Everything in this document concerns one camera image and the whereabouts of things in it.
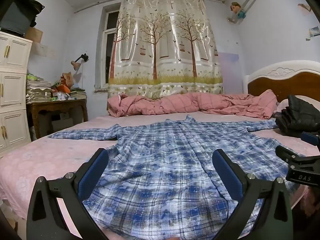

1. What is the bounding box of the bed with pink sheet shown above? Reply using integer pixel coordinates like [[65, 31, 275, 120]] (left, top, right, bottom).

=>
[[0, 97, 320, 240]]

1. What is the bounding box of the tree print curtain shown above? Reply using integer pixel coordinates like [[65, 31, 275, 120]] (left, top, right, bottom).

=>
[[107, 0, 224, 100]]

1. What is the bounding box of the blue plaid shirt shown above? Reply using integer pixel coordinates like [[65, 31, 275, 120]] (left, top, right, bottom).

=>
[[47, 115, 304, 240]]

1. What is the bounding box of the orange packet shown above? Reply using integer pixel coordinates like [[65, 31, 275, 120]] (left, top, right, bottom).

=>
[[62, 72, 73, 88]]

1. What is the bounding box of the pink desk lamp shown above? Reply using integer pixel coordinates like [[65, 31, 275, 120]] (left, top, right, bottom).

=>
[[70, 53, 89, 72]]

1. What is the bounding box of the white frame window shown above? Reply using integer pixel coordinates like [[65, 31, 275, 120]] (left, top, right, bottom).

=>
[[94, 2, 120, 90]]

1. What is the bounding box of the lilac wall sheet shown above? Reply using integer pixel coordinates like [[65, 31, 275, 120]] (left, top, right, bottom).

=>
[[219, 52, 240, 93]]

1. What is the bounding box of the paper sheet on wall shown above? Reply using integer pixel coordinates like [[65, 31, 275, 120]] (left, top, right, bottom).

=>
[[30, 42, 57, 59]]

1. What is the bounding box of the stack of papers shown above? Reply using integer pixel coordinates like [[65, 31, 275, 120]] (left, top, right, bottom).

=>
[[26, 80, 53, 103]]

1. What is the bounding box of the pile of black clothes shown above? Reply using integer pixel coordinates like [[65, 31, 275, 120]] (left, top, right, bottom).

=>
[[274, 94, 320, 138]]

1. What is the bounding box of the dark bag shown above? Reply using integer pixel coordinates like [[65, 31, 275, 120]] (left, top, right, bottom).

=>
[[0, 0, 45, 37]]

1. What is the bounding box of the pink checked quilt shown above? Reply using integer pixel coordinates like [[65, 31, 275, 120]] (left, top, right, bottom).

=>
[[107, 89, 278, 119]]

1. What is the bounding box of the curtain rod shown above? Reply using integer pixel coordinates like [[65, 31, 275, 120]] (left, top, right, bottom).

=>
[[74, 0, 225, 13]]

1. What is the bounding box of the small wall photo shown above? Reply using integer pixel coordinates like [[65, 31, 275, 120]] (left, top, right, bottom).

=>
[[306, 26, 320, 41]]

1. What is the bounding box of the white brown bed headboard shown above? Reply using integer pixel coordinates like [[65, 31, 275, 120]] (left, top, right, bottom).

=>
[[243, 60, 320, 104]]

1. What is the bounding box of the cardboard box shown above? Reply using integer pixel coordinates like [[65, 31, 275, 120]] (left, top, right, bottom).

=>
[[25, 27, 43, 43]]

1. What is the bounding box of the cream storage cabinet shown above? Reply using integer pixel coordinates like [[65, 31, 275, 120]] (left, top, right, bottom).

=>
[[0, 31, 33, 158]]

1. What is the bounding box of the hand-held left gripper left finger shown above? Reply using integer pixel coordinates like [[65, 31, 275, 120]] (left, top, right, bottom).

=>
[[26, 148, 110, 240]]

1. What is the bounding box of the dark wooden desk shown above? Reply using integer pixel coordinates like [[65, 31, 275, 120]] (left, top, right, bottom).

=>
[[26, 98, 88, 139]]

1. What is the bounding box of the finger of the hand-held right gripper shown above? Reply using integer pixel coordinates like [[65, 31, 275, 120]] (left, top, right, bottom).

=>
[[301, 132, 320, 146], [275, 145, 305, 166]]

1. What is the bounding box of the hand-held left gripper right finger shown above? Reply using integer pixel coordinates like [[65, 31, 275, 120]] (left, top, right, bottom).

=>
[[212, 149, 293, 240]]

